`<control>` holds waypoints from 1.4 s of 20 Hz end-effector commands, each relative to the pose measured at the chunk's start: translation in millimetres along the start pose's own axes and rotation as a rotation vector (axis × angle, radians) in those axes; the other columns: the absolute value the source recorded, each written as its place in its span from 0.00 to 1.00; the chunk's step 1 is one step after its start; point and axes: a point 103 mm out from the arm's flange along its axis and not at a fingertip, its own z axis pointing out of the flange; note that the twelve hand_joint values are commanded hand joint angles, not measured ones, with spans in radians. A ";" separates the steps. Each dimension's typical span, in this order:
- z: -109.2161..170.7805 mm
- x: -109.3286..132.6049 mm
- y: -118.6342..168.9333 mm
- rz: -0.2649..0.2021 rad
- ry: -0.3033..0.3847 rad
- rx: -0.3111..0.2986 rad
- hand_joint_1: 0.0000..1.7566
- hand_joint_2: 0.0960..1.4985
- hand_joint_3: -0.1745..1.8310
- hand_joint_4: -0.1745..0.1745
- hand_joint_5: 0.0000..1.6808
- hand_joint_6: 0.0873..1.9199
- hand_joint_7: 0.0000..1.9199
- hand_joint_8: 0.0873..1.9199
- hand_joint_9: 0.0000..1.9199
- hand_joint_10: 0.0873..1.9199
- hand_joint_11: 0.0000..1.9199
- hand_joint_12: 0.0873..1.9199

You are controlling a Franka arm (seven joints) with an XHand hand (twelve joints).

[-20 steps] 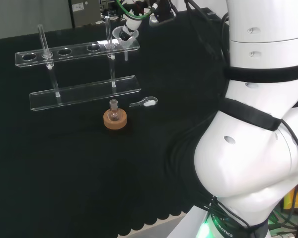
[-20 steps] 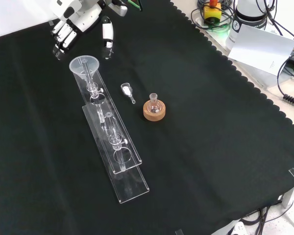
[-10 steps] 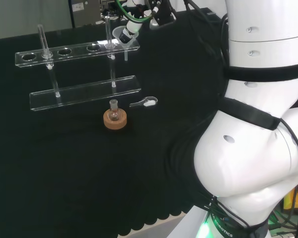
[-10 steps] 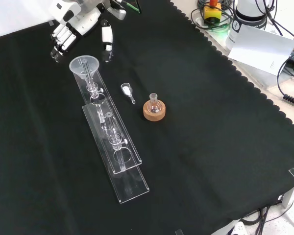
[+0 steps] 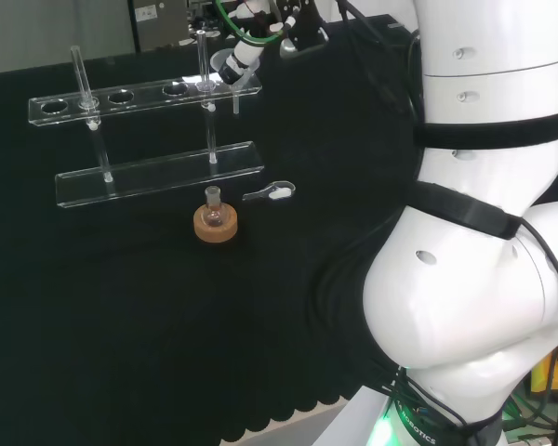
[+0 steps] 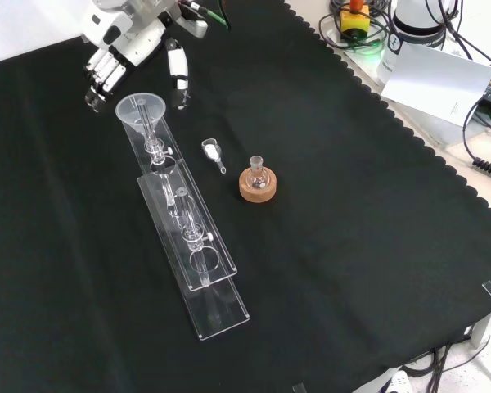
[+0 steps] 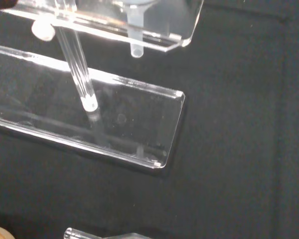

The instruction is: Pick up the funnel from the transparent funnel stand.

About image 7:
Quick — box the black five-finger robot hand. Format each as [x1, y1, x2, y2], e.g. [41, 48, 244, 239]
[0, 0, 17, 9]

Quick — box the black cloth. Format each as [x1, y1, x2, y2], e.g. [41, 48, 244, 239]
[0, 0, 299, 239]

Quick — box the translucent plastic funnel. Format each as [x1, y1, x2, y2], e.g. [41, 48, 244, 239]
[123, 0, 157, 59]

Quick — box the clear acrylic funnel stand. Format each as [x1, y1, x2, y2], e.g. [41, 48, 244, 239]
[0, 0, 205, 170]

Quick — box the clear glass weighing funnel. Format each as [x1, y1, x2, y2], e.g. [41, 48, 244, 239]
[64, 227, 150, 239]

